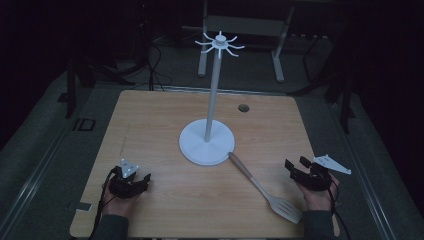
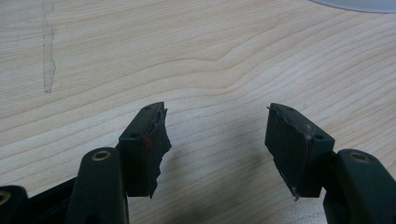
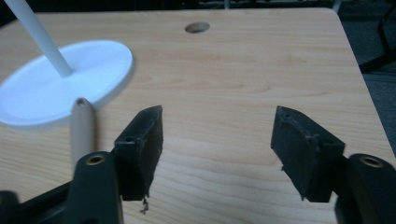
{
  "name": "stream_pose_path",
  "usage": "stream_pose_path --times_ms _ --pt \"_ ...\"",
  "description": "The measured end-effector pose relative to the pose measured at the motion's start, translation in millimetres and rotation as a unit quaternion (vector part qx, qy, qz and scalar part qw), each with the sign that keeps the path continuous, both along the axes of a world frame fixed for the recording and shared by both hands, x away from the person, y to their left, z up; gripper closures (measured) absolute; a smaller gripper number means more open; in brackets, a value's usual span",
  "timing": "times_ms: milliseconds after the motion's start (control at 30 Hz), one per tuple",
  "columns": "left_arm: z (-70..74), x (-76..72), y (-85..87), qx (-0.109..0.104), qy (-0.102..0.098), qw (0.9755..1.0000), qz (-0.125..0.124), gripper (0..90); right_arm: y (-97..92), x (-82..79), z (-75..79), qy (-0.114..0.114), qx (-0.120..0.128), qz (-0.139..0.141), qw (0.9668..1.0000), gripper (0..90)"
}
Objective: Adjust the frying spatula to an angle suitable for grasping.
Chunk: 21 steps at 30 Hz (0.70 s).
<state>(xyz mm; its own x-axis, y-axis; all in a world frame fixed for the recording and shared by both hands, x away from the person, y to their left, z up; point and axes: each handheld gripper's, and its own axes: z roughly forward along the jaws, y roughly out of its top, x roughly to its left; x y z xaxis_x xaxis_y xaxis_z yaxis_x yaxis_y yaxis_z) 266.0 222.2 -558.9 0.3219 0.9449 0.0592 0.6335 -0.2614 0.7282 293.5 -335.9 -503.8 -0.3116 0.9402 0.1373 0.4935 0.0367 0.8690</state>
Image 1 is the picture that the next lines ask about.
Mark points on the black rectangular floor plate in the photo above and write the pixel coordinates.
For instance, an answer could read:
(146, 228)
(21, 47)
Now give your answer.
(85, 124)

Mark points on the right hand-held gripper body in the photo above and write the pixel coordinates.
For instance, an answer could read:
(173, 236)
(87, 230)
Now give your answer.
(316, 176)

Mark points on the grey metal desk frame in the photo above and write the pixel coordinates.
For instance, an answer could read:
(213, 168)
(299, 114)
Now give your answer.
(246, 26)

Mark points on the person's right hand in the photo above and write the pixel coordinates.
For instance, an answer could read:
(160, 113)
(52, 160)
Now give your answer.
(318, 199)

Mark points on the white utensil stand with hooks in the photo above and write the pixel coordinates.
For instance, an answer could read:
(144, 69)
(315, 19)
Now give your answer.
(206, 141)

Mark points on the person's left hand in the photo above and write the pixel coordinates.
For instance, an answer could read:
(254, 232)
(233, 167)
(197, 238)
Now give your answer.
(116, 204)

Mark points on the dark metal stand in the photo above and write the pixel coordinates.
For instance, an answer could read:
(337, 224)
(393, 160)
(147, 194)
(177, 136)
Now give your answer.
(343, 100)

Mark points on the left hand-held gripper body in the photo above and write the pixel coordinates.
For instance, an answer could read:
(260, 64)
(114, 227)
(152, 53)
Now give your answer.
(124, 186)

